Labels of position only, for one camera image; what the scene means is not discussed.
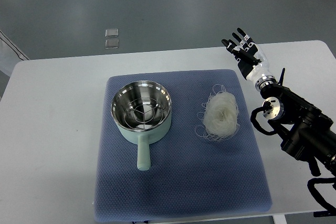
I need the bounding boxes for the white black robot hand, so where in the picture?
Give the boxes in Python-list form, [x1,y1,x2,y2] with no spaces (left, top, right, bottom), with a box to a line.
[222,28,276,91]

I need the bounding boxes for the white vermicelli bundle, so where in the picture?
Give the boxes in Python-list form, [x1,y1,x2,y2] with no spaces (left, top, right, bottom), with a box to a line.
[195,84,240,142]

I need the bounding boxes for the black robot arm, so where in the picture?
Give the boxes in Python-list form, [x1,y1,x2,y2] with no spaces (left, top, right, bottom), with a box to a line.
[250,76,335,217]

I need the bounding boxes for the mint green steel pot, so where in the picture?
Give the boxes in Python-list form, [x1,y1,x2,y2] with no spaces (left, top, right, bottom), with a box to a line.
[111,81,172,171]

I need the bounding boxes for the blue textured mat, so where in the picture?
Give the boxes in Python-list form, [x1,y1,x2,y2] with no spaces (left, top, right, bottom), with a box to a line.
[94,70,272,222]

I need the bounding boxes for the lower floor metal plate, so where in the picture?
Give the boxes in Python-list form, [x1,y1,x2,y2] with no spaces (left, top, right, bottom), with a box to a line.
[105,38,119,49]

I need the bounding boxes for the floor metal plate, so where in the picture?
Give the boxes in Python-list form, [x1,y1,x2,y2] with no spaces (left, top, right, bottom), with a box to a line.
[105,28,119,37]
[105,38,119,49]

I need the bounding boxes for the upper floor metal plate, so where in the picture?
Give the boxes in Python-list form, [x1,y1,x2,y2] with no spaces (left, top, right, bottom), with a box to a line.
[105,28,119,37]

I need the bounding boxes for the person in white clothes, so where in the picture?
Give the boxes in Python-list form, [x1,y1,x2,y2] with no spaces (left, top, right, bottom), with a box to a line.
[0,31,30,77]

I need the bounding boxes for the black cable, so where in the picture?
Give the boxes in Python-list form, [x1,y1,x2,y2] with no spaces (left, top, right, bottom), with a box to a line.
[250,106,279,135]

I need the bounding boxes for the wire steaming rack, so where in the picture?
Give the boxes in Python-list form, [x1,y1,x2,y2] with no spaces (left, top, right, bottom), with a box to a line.
[123,103,164,130]

